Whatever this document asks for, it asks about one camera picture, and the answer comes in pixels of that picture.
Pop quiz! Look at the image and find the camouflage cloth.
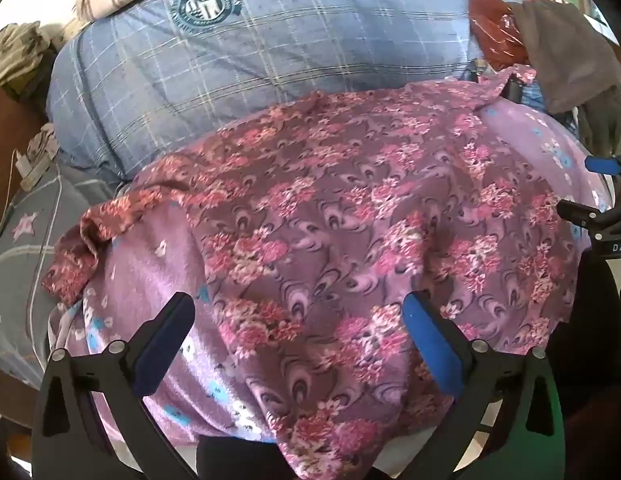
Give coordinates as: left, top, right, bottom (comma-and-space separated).
0, 22, 66, 91

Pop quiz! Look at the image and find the pink floral garment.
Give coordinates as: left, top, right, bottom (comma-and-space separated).
43, 65, 586, 478

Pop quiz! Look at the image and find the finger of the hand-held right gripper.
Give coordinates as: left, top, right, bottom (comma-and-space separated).
558, 200, 621, 233
585, 156, 621, 177

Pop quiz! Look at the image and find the grey hanging cloth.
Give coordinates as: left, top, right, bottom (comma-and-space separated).
513, 0, 621, 116

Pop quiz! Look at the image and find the white charger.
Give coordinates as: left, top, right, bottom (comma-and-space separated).
15, 150, 56, 191

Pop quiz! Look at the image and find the grey star-print cloth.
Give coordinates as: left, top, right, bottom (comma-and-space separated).
0, 160, 116, 376

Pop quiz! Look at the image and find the purple flowered bed sheet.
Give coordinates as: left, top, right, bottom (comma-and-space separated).
45, 105, 616, 461

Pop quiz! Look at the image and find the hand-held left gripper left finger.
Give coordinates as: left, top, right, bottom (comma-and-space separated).
33, 291, 198, 480

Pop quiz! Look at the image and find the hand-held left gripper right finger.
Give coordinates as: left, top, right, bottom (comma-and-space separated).
403, 290, 566, 480

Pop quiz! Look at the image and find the red patterned cloth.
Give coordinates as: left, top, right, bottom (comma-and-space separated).
468, 0, 529, 61

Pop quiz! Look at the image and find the blue plaid quilt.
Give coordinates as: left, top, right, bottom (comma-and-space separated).
45, 0, 526, 186

